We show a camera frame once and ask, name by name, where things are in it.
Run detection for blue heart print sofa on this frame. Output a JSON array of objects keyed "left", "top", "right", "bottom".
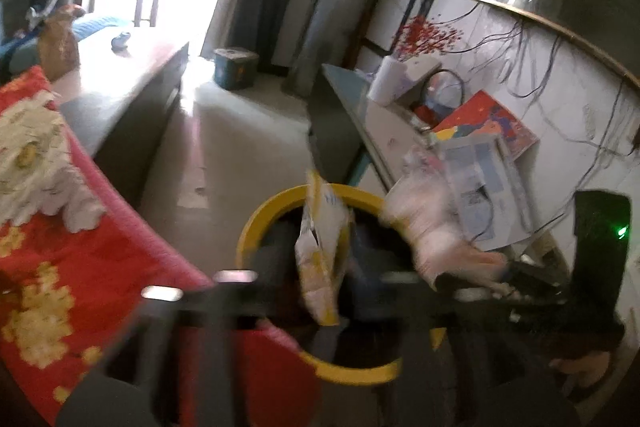
[{"left": 0, "top": 0, "right": 136, "bottom": 72}]

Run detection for glossy coffee table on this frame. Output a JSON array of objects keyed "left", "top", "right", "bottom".
[{"left": 50, "top": 29, "right": 191, "bottom": 208}]

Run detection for white ribbed vase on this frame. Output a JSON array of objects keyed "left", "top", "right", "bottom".
[{"left": 367, "top": 56, "right": 406, "bottom": 105}]

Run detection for blue storage box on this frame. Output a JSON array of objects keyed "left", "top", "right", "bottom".
[{"left": 213, "top": 48, "right": 258, "bottom": 90}]

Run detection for person's right hand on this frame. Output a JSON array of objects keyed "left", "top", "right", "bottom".
[{"left": 550, "top": 349, "right": 616, "bottom": 403}]

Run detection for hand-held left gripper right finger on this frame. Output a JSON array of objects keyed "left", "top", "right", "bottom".
[{"left": 342, "top": 272, "right": 581, "bottom": 427}]

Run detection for white cardboard box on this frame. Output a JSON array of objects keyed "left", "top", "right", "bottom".
[{"left": 400, "top": 57, "right": 443, "bottom": 100}]

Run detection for brown paper bag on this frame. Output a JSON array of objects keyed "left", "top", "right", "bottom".
[{"left": 37, "top": 4, "right": 81, "bottom": 80}]

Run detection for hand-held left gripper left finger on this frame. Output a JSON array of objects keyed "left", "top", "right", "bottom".
[{"left": 55, "top": 267, "right": 313, "bottom": 427}]

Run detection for red floral blanket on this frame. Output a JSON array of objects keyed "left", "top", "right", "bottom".
[{"left": 0, "top": 67, "right": 321, "bottom": 427}]

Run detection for red picture book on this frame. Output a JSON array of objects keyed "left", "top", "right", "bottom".
[{"left": 430, "top": 89, "right": 540, "bottom": 158}]

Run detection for yellow round waste bin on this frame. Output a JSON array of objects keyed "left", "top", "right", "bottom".
[{"left": 235, "top": 184, "right": 448, "bottom": 385}]

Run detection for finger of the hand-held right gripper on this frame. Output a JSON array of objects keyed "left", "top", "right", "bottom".
[{"left": 434, "top": 259, "right": 521, "bottom": 303}]

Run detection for standing air conditioner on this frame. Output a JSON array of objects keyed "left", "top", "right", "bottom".
[{"left": 287, "top": 0, "right": 411, "bottom": 98}]

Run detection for glass top media cabinet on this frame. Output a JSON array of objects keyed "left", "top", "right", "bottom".
[{"left": 305, "top": 64, "right": 561, "bottom": 258}]

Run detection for yellow white snack bag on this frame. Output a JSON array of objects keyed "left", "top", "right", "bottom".
[{"left": 294, "top": 169, "right": 356, "bottom": 325}]

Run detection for blue white printed sheet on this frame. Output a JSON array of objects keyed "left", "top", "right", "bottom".
[{"left": 440, "top": 134, "right": 533, "bottom": 253}]

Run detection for red berry branches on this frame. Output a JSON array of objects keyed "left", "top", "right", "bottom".
[{"left": 395, "top": 14, "right": 463, "bottom": 62}]

